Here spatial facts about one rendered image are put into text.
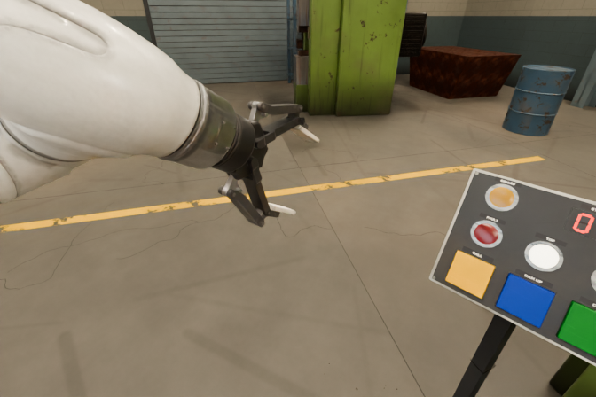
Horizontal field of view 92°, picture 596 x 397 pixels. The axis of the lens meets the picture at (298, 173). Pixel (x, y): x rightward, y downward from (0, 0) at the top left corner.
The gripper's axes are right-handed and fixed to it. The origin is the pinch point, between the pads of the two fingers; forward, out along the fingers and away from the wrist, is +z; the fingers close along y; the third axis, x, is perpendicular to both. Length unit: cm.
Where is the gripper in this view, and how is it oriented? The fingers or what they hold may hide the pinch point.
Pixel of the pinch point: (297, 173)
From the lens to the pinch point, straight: 51.6
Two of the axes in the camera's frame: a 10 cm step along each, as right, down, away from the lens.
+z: 5.1, 2.3, 8.3
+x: -8.0, -2.3, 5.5
